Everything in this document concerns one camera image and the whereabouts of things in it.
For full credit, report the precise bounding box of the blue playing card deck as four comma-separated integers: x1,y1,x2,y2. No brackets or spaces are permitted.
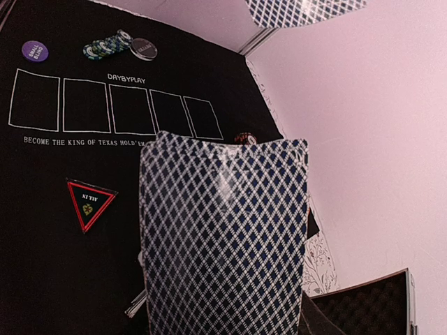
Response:
138,131,308,334

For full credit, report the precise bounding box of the left aluminium frame post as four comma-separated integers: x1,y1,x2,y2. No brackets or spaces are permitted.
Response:
237,28,279,57

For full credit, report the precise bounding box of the purple small blind button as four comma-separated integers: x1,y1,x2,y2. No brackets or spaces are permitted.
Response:
22,40,49,63

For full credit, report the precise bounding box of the black poker table mat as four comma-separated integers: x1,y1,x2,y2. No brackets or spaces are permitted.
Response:
1,1,283,334

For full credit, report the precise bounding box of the red triangular all-in marker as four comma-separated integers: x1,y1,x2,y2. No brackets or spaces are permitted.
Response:
66,178,118,234

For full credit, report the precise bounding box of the clear acrylic dealer button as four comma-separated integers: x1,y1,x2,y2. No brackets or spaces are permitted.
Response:
130,38,158,61

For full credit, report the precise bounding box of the dealt blue card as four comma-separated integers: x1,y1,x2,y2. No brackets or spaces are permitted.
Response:
245,0,368,29

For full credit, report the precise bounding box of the green blue poker chip stack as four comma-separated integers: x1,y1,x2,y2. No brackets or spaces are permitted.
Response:
82,29,133,61

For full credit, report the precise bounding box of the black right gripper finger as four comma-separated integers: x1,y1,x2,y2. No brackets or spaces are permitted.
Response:
298,292,345,335

